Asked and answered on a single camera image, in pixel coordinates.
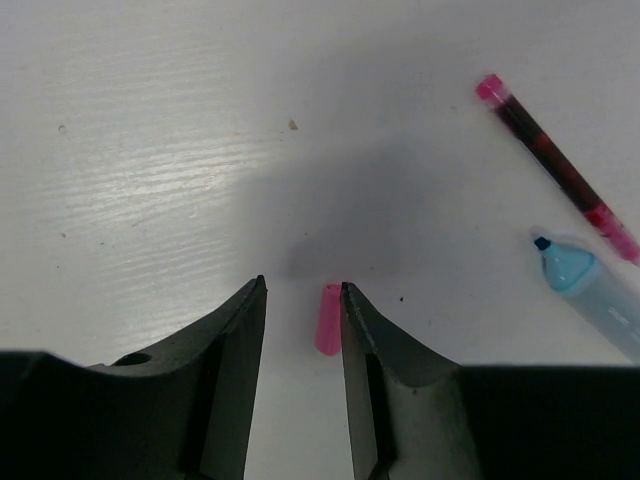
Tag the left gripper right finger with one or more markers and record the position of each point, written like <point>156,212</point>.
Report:
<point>414,414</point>

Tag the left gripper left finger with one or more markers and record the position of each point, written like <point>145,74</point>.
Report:
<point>180,408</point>

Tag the pink pen cap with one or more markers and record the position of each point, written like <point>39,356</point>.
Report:
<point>327,339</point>

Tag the light blue highlighter pen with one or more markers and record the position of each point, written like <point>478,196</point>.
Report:
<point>600,295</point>

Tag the dark red pen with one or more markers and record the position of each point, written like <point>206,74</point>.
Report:
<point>512,114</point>

